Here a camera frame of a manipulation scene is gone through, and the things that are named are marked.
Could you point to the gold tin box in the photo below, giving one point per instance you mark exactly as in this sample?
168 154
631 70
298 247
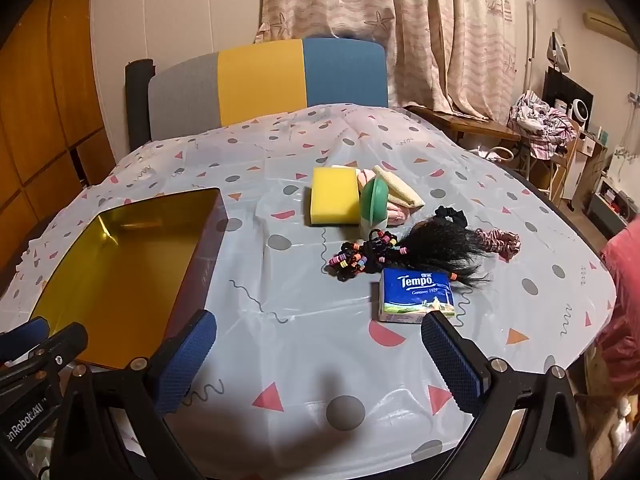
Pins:
136 274

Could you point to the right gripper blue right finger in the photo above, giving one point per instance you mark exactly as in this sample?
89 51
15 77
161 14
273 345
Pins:
462 365

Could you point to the white round fan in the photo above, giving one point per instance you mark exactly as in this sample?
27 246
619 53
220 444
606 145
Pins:
579 112

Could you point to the air conditioner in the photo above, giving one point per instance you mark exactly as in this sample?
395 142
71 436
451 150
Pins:
607 25

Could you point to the yellow sponge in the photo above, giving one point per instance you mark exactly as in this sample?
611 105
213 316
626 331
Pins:
334 199

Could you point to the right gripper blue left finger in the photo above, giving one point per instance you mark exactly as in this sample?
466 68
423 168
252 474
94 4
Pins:
177 361

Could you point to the pile of patterned clothes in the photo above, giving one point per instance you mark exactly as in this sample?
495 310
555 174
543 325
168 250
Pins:
545 128

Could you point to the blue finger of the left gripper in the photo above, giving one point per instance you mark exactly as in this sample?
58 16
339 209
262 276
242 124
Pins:
22 339

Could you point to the Tempo tissue pack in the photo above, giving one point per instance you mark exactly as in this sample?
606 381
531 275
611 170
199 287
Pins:
407 295

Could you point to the green cap bottle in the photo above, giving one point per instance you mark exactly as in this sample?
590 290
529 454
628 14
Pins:
373 206

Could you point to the wooden wardrobe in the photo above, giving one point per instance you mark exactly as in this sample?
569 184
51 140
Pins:
53 138

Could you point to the grey yellow blue chair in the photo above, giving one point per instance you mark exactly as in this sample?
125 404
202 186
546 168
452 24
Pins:
235 85

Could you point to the black scrunchie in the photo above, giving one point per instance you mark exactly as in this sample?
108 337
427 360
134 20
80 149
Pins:
457 217

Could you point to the cream cloth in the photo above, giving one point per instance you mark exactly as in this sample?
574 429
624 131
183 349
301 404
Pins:
400 192

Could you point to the pink blanket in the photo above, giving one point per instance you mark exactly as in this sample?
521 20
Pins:
619 340

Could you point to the wooden side table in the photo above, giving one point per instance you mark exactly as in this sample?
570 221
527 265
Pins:
466 131

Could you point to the black monitor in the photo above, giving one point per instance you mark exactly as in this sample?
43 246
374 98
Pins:
558 87

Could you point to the black beaded hair braid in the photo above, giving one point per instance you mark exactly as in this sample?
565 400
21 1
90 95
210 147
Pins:
437 245

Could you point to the patterned plastic tablecloth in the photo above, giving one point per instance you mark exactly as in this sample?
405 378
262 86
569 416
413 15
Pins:
301 379

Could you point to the pink patterned curtain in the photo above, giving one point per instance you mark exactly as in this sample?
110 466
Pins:
452 56

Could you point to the pink towel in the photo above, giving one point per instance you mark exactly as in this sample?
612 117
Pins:
397 214

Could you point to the garment steamer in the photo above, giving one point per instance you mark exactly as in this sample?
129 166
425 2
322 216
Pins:
557 53

